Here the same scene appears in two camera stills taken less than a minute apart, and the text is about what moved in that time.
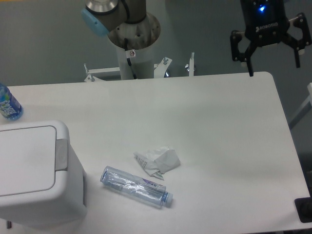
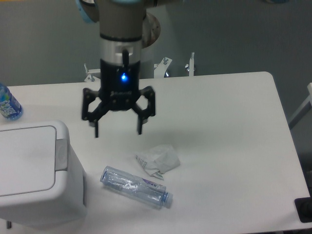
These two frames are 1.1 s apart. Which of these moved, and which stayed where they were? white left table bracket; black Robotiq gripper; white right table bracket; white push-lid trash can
Moved: black Robotiq gripper
Stayed: white left table bracket; white right table bracket; white push-lid trash can
